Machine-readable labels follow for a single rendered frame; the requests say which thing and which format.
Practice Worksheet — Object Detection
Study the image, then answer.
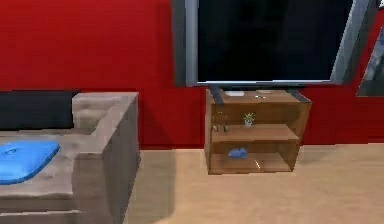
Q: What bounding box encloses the grey framed television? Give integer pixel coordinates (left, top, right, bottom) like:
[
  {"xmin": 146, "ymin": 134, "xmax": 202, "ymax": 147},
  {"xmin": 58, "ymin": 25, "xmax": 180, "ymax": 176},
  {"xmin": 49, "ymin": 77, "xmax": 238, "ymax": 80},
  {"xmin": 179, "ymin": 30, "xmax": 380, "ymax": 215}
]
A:
[{"xmin": 185, "ymin": 0, "xmax": 372, "ymax": 106}]

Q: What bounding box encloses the small potted green plant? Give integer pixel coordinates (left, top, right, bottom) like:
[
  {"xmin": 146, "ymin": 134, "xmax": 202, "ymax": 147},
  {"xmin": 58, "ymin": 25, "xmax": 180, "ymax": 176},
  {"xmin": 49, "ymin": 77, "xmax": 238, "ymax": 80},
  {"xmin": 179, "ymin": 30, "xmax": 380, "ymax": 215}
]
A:
[{"xmin": 243, "ymin": 112, "xmax": 256, "ymax": 128}]

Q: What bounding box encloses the small blue object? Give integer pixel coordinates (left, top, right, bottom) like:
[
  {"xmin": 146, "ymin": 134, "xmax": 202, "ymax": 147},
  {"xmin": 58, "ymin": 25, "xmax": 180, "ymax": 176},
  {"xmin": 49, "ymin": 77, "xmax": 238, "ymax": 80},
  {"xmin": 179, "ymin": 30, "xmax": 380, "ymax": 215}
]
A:
[{"xmin": 228, "ymin": 148, "xmax": 249, "ymax": 160}]

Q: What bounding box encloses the brown wooden tv stand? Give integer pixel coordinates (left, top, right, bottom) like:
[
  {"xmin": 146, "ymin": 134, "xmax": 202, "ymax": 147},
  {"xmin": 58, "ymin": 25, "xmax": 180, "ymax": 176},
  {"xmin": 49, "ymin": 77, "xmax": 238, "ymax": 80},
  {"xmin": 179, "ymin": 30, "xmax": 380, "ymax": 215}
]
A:
[{"xmin": 204, "ymin": 87, "xmax": 313, "ymax": 176}]

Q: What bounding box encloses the grey brown sofa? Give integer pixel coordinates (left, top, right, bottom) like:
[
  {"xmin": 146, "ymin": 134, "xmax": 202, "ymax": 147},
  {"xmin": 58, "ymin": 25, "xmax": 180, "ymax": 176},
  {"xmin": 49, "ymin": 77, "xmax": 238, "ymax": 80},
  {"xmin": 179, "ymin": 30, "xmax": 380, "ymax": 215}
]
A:
[{"xmin": 0, "ymin": 91, "xmax": 141, "ymax": 224}]

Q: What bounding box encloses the blue cushion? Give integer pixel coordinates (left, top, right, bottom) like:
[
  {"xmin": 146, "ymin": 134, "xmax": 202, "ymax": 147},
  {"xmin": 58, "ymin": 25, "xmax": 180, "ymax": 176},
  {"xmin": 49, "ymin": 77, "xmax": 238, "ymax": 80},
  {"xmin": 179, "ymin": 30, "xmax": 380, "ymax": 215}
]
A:
[{"xmin": 0, "ymin": 140, "xmax": 61, "ymax": 186}]

